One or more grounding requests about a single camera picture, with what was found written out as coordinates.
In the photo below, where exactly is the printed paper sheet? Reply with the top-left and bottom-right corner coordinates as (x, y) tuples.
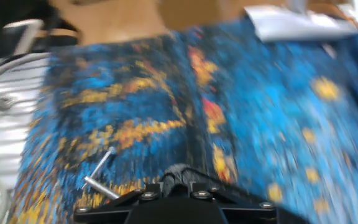
(243, 3), (358, 44)

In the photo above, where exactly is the starry night painted cloth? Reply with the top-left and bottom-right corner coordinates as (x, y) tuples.
(6, 15), (358, 224)

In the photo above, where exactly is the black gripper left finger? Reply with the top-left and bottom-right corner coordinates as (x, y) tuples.
(73, 182), (165, 224)

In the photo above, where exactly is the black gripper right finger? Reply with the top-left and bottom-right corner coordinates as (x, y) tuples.
(190, 182), (278, 224)

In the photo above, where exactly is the black C-clamp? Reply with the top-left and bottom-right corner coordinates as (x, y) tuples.
(81, 146), (310, 224)

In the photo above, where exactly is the wooden board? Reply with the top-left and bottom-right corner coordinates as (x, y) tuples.
(48, 0), (356, 46)

